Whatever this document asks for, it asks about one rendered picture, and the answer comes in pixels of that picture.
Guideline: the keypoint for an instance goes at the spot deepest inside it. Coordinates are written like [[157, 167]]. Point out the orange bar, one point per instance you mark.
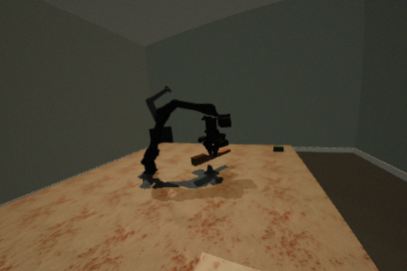
[[202, 158]]

